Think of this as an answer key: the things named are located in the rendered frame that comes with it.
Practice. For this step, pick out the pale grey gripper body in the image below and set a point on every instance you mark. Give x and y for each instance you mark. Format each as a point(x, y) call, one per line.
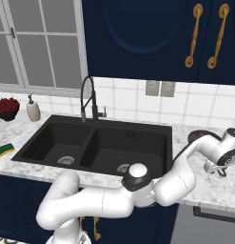
point(212, 166)

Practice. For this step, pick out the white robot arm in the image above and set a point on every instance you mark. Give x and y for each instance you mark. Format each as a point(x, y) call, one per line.
point(100, 203)

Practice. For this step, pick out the black double sink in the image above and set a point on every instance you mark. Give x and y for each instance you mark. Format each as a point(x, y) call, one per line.
point(100, 146)

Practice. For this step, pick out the green and yellow sponge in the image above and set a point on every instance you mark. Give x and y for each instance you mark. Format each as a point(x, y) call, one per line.
point(4, 149)

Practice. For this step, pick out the grey dishwasher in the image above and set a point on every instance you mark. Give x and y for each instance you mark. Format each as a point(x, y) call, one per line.
point(204, 230)

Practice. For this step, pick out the navy base cupboard door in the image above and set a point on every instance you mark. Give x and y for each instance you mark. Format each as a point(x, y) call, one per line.
point(147, 227)
point(17, 206)

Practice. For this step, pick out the black spring tap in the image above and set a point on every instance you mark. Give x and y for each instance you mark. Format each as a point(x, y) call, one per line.
point(94, 108)

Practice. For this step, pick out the white soap dispenser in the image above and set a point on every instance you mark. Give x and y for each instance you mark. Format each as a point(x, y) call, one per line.
point(33, 111)

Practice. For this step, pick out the black bowl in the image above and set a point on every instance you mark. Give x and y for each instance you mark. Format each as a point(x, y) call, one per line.
point(8, 115)

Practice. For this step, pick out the grey framed window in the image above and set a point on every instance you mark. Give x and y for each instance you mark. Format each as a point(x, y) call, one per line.
point(39, 44)

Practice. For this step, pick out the red fruit heap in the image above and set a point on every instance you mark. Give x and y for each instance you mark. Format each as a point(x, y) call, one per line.
point(6, 105)

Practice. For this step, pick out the grey window latch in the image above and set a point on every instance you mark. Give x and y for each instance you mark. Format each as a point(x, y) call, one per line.
point(11, 33)

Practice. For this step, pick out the grey wall socket plate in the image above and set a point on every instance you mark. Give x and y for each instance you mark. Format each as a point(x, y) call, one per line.
point(152, 88)
point(167, 89)

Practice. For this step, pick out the navy wall cupboard door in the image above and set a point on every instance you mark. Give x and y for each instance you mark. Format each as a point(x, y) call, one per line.
point(231, 41)

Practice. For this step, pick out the navy wall cupboard door oval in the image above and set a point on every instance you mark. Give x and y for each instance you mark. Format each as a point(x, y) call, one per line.
point(141, 38)

